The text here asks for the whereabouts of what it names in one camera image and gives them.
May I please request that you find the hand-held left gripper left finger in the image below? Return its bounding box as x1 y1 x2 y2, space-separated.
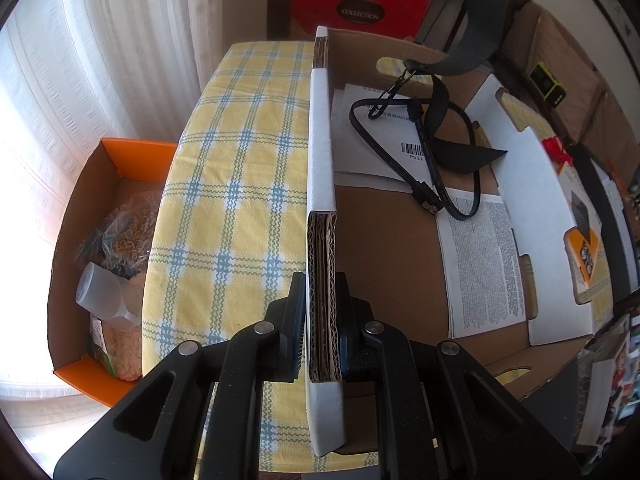
52 271 307 480

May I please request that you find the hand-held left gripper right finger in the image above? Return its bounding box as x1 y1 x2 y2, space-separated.
336 272 583 480

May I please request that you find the white cardboard tray box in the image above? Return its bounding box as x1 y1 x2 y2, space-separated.
304 25 597 457

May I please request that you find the white printed paper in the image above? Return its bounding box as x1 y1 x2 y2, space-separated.
330 84 532 340

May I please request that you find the black cable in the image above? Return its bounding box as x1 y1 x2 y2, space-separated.
350 97 485 222

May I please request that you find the black strap with clip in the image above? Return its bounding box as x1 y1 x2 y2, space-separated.
367 0 509 173

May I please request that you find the yellow checked tablecloth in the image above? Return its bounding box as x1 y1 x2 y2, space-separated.
140 40 615 467

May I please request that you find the clear plastic bottle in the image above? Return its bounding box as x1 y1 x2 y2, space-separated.
75 262 142 332

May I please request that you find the clear bag of snacks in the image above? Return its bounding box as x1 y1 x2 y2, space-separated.
75 195 164 281

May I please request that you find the orange open cardboard box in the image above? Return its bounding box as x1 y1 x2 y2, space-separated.
47 137 180 408

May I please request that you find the orange black product box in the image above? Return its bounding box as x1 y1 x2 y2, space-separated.
560 160 626 306

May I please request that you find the colourful printed bag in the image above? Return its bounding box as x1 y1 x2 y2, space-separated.
575 314 634 449

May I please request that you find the red pastry gift box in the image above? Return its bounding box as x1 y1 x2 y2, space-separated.
291 0 431 41

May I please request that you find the green black small device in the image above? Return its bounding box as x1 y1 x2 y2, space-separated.
530 61 568 107

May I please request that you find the white sheer curtain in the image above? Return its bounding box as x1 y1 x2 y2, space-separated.
0 0 273 441

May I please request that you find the dark wooden sofa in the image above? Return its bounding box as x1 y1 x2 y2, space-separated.
492 0 640 201

